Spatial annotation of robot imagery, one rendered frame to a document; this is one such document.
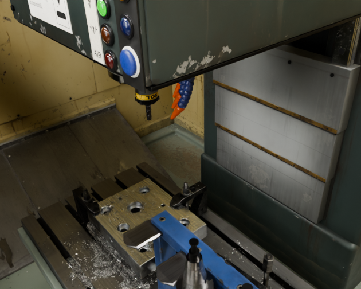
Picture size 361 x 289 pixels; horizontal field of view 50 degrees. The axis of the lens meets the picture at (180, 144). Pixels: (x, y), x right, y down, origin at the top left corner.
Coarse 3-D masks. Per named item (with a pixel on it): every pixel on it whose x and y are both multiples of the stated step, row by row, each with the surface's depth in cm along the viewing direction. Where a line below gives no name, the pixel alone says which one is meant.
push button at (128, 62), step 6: (120, 54) 44; (126, 54) 43; (132, 54) 42; (120, 60) 44; (126, 60) 43; (132, 60) 42; (126, 66) 43; (132, 66) 42; (126, 72) 44; (132, 72) 43
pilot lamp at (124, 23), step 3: (123, 18) 41; (120, 21) 42; (123, 21) 41; (126, 21) 41; (120, 24) 42; (123, 24) 41; (126, 24) 41; (129, 24) 41; (120, 27) 42; (123, 27) 41; (126, 27) 41; (129, 27) 41; (123, 30) 42; (126, 30) 41; (129, 30) 41; (123, 33) 42; (126, 33) 41; (129, 33) 41
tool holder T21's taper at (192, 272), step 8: (200, 256) 61; (192, 264) 60; (200, 264) 60; (184, 272) 62; (192, 272) 61; (200, 272) 61; (184, 280) 63; (192, 280) 61; (200, 280) 61; (184, 288) 63; (192, 288) 62; (200, 288) 62
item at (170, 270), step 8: (176, 256) 71; (184, 256) 71; (160, 264) 69; (168, 264) 69; (176, 264) 69; (184, 264) 69; (160, 272) 68; (168, 272) 68; (176, 272) 68; (160, 280) 67; (168, 280) 66; (176, 280) 66
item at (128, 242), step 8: (144, 224) 78; (152, 224) 78; (128, 232) 76; (136, 232) 76; (144, 232) 76; (152, 232) 76; (160, 232) 76; (128, 240) 75; (136, 240) 74; (144, 240) 74; (152, 240) 75; (136, 248) 73
